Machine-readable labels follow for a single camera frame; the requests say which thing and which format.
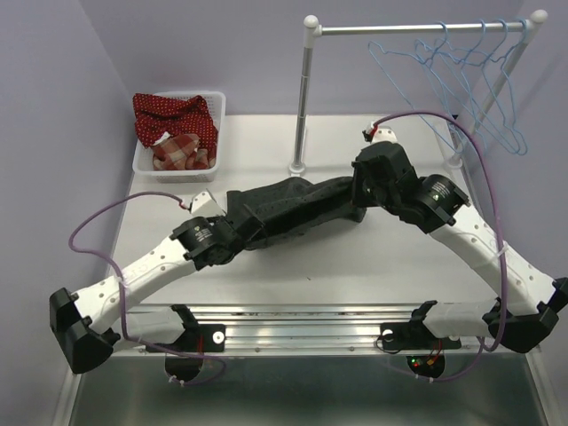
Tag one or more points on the aluminium mounting rail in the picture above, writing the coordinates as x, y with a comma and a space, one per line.
301, 329

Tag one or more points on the blue wire hanger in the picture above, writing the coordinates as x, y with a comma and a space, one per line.
446, 66
515, 89
400, 69
478, 78

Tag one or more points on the dark dotted skirt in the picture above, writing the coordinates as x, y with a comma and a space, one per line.
291, 207

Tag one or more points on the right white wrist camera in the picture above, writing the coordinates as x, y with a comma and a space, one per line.
372, 134

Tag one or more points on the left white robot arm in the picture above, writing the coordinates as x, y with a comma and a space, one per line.
92, 323

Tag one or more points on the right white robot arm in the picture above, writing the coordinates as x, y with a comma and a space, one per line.
525, 309

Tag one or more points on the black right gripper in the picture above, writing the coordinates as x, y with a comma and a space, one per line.
359, 196

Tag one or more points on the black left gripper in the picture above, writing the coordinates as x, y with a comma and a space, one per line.
214, 219

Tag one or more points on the red dotted cloth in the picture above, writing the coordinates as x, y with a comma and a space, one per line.
158, 118

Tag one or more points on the white perforated plastic basket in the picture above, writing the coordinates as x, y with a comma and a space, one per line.
143, 158

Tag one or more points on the orange plaid cloth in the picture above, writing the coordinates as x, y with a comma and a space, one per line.
182, 152

